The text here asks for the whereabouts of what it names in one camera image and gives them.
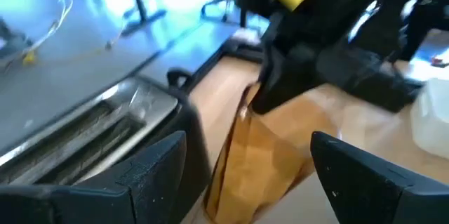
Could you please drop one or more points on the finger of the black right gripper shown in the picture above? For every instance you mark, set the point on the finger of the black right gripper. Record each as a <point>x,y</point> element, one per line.
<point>284,73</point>
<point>365,76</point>

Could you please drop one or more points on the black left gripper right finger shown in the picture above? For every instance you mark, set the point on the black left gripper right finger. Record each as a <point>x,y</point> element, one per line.
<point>368,199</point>

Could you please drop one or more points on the white plastic bin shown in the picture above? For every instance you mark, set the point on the white plastic bin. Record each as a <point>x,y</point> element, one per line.
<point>433,122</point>

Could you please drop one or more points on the black toaster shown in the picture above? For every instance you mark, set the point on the black toaster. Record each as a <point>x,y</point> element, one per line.
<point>105,118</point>

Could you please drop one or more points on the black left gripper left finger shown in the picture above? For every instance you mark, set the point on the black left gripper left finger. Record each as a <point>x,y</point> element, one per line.
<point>140,199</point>

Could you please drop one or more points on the black stand base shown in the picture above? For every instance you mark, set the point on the black stand base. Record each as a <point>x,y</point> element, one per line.
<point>140,13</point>

